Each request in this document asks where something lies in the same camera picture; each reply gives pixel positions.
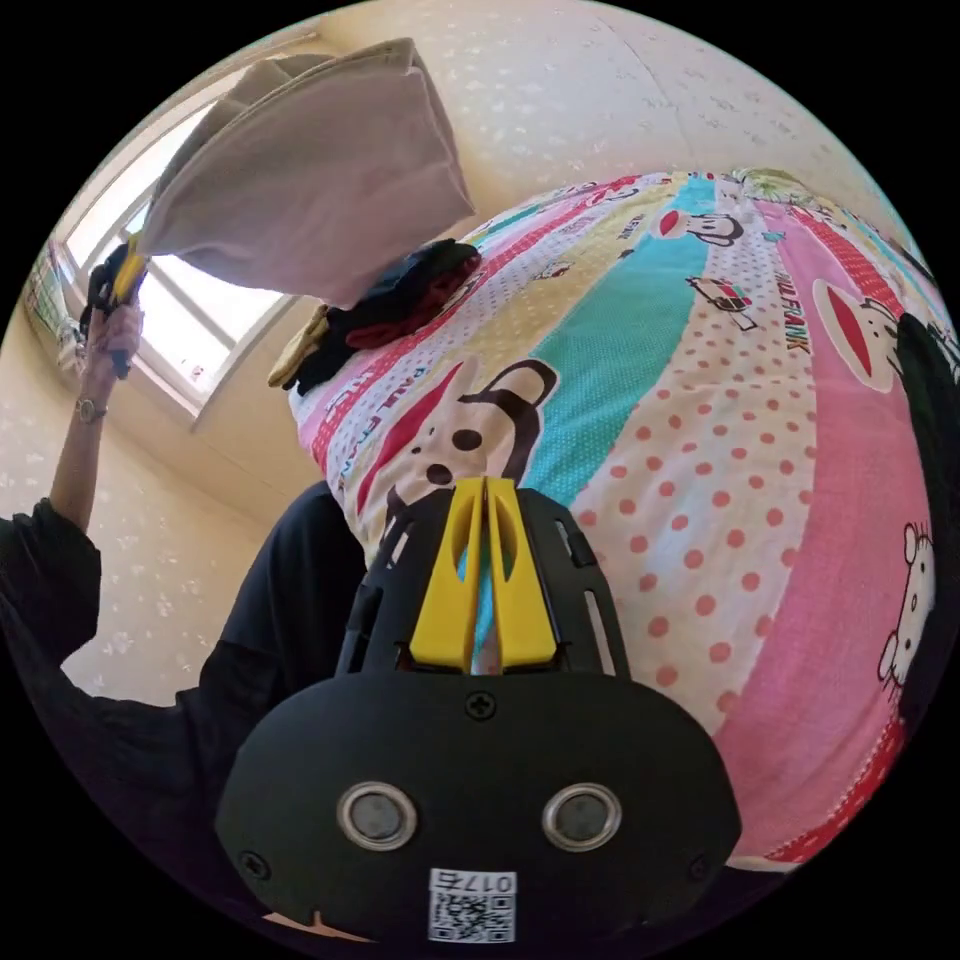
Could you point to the person's body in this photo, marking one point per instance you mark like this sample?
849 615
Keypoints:
150 750

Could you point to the black garment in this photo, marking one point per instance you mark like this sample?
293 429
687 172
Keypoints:
926 420

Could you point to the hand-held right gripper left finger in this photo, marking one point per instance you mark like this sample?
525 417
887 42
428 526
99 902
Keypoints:
442 600

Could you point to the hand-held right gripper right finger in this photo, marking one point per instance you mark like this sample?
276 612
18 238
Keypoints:
525 607

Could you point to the bed with cartoon printed sheet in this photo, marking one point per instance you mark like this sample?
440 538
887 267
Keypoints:
675 450

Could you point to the pile of clothes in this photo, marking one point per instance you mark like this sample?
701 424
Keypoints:
382 315

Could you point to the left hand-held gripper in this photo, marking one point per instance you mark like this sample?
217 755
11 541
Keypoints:
99 289

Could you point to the person's left forearm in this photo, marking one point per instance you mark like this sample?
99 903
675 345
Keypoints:
75 457

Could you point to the person's left hand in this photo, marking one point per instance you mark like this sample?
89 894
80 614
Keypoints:
120 334

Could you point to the window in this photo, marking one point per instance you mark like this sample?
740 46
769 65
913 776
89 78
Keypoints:
195 300

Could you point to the beige long sleeve shirt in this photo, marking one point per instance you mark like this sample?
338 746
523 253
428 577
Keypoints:
315 187

